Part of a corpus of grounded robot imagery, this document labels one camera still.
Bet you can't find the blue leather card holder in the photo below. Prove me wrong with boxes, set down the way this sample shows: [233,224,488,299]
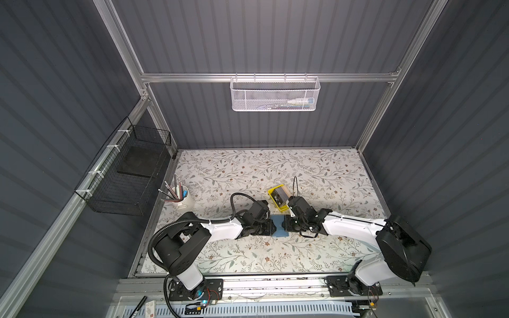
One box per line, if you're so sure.
[270,215,290,238]

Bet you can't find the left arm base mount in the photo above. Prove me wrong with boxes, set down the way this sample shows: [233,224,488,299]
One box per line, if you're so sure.
[168,278,224,302]

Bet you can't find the black wire mesh basket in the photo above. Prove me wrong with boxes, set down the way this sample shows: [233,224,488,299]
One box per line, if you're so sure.
[75,120,172,217]

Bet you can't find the white tube in basket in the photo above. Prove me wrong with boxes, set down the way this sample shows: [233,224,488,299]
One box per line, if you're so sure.
[270,98,315,109]

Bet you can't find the pens in cup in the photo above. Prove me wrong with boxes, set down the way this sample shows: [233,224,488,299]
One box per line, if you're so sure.
[158,176,189,203]

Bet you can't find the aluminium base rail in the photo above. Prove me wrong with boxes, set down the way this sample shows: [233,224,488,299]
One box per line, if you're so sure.
[113,272,438,302]

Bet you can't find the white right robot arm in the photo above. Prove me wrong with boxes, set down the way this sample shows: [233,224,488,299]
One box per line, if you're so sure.
[282,196,432,295]

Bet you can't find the white wire mesh basket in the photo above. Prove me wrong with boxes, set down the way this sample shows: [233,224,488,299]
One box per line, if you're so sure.
[229,75,321,112]

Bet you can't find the yellow plastic card tray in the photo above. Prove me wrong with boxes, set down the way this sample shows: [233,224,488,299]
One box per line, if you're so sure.
[268,184,291,212]

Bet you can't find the black corrugated cable hose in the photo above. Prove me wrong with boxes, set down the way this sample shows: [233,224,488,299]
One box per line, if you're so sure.
[147,192,259,275]

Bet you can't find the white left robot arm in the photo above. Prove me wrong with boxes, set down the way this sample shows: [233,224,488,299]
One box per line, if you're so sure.
[147,197,277,298]

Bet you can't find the white pen cup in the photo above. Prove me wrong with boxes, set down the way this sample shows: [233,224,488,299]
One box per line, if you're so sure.
[174,185,195,213]

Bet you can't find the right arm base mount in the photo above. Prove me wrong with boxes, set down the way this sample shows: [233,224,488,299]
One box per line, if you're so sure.
[324,275,383,298]

